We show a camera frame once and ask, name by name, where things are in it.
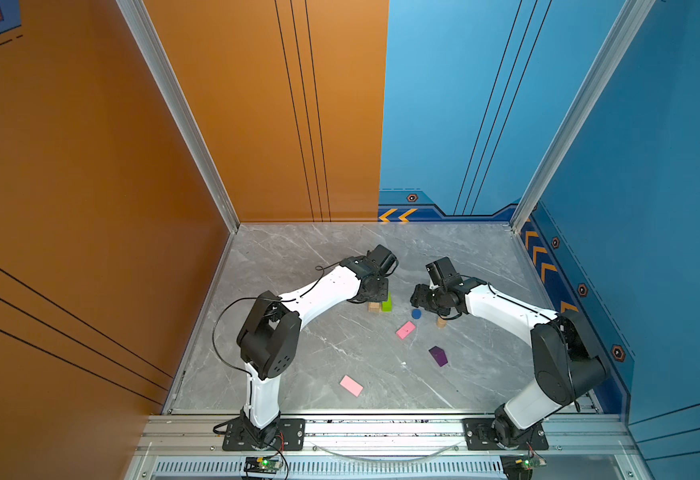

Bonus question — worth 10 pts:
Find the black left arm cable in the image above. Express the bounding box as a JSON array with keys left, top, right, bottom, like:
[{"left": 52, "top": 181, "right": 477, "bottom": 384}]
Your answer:
[{"left": 211, "top": 296, "right": 267, "bottom": 376}]

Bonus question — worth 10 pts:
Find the pink block near centre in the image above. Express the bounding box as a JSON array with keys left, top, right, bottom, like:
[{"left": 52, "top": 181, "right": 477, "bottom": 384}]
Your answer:
[{"left": 396, "top": 321, "right": 416, "bottom": 340}]

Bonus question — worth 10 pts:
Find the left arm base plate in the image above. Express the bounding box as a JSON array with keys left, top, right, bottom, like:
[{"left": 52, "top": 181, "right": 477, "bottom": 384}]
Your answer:
[{"left": 222, "top": 415, "right": 306, "bottom": 452}]

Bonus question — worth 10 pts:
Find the green wood block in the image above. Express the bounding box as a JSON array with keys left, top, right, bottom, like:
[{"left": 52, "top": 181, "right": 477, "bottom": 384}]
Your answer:
[{"left": 381, "top": 294, "right": 393, "bottom": 312}]

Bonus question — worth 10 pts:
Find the purple house-shaped block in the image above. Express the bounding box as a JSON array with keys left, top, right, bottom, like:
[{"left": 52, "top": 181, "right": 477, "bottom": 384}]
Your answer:
[{"left": 428, "top": 346, "right": 448, "bottom": 367}]

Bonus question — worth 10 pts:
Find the pink block near front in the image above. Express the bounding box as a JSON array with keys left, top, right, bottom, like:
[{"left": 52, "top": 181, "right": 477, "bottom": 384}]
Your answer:
[{"left": 339, "top": 375, "right": 364, "bottom": 397}]

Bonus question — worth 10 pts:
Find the right green circuit board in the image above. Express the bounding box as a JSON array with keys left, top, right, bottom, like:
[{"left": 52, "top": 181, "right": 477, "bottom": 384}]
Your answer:
[{"left": 500, "top": 456, "right": 547, "bottom": 480}]

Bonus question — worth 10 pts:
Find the pink block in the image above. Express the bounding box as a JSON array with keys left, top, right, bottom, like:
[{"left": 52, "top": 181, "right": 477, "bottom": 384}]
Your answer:
[
  {"left": 339, "top": 375, "right": 364, "bottom": 397},
  {"left": 396, "top": 321, "right": 416, "bottom": 340}
]

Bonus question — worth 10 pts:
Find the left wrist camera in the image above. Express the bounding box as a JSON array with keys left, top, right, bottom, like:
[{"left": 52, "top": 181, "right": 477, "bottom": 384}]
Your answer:
[{"left": 365, "top": 244, "right": 399, "bottom": 277}]

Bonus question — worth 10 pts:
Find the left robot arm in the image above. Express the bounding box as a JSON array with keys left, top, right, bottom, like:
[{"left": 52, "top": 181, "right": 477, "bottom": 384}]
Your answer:
[{"left": 236, "top": 255, "right": 398, "bottom": 430}]

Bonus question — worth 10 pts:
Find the left green circuit board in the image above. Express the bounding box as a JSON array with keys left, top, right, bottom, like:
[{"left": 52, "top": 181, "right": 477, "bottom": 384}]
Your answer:
[{"left": 243, "top": 457, "right": 283, "bottom": 478}]

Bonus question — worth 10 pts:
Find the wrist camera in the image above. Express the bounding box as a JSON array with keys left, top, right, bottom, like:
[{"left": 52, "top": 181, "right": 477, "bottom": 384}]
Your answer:
[
  {"left": 365, "top": 244, "right": 399, "bottom": 277},
  {"left": 426, "top": 257, "right": 462, "bottom": 289}
]

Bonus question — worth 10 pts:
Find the aluminium corner post left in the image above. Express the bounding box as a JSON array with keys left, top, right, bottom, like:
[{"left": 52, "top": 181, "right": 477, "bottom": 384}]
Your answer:
[{"left": 116, "top": 0, "right": 240, "bottom": 235}]

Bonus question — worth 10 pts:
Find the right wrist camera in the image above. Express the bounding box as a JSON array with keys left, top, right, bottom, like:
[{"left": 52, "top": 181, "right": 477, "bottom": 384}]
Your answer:
[{"left": 426, "top": 257, "right": 462, "bottom": 289}]

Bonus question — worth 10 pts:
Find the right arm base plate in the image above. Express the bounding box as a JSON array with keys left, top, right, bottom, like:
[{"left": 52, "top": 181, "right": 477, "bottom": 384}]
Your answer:
[{"left": 462, "top": 417, "right": 549, "bottom": 451}]

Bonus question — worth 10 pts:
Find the aluminium corner post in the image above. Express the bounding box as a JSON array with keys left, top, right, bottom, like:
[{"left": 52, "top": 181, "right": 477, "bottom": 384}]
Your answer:
[
  {"left": 509, "top": 0, "right": 655, "bottom": 234},
  {"left": 116, "top": 0, "right": 240, "bottom": 235}
]

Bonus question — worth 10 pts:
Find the aluminium front rail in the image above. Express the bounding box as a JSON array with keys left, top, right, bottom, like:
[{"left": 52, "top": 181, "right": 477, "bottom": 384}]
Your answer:
[{"left": 125, "top": 411, "right": 652, "bottom": 479}]

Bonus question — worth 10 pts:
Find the aluminium corner post right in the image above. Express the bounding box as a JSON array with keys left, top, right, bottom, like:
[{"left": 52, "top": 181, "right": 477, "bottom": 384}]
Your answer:
[{"left": 509, "top": 0, "right": 655, "bottom": 234}]

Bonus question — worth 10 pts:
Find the green circuit board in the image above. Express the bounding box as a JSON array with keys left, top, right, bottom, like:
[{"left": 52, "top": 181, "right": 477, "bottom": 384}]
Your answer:
[
  {"left": 243, "top": 457, "right": 283, "bottom": 478},
  {"left": 500, "top": 456, "right": 547, "bottom": 480}
]

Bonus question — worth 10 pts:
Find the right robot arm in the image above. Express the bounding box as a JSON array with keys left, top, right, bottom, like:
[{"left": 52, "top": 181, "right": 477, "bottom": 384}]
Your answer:
[{"left": 410, "top": 279, "right": 610, "bottom": 446}]

